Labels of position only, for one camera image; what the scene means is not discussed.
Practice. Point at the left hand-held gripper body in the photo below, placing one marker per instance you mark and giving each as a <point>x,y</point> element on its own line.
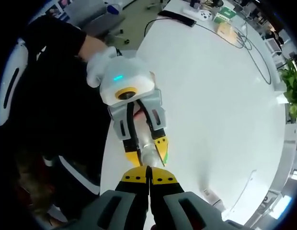
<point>124,74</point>

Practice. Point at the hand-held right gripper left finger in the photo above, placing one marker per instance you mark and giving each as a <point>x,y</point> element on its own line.
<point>129,198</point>

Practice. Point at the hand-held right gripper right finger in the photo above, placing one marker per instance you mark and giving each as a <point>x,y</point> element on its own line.
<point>170,201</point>

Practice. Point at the clear pump bottle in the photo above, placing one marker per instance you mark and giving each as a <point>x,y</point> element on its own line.
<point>148,146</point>

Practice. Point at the person's right hand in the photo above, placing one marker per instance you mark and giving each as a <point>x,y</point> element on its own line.
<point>154,225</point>

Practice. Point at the grey office chair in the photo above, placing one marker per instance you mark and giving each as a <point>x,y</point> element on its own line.
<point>103,21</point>

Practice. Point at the white and black chair edge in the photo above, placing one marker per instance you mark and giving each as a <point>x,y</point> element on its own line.
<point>76,175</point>

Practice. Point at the black power strip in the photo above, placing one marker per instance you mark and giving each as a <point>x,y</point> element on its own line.
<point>179,18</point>

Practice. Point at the white game controller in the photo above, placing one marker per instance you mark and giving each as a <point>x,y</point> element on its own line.
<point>204,14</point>

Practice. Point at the tan cardboard box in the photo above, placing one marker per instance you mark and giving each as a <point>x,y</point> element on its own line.
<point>225,29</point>

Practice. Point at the white slotted chair backrest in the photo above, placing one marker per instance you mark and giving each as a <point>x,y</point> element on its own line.
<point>16,55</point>

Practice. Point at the green box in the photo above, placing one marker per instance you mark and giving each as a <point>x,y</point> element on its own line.
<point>226,13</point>

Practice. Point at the green potted plant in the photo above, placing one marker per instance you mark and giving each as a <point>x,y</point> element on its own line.
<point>293,83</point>

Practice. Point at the blue and white wall poster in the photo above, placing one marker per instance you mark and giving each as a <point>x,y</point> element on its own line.
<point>62,9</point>

